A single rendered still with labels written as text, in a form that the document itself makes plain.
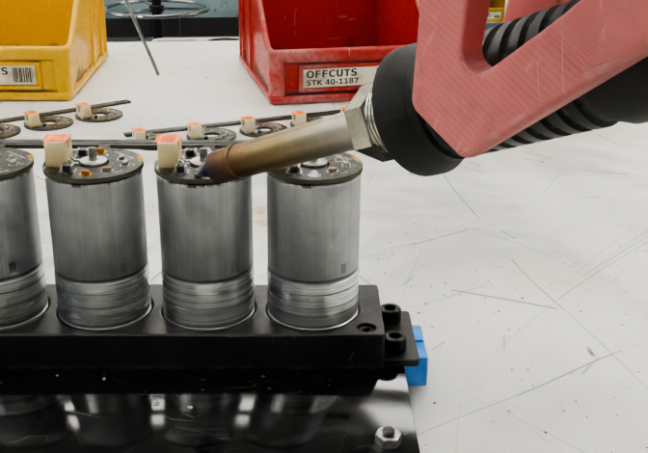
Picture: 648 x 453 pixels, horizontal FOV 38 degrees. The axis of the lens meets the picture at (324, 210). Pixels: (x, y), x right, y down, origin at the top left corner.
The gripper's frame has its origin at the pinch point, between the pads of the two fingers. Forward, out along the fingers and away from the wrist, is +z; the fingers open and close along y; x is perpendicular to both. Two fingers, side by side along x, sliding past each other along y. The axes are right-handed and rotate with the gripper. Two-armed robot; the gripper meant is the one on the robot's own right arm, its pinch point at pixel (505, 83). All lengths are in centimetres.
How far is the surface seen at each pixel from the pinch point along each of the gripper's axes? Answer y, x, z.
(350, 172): -3.0, -3.3, 6.4
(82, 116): -12.4, -23.9, 25.7
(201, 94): -20.4, -23.8, 25.9
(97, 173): 1.6, -6.9, 8.6
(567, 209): -19.3, -2.4, 13.1
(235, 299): -0.7, -3.1, 10.3
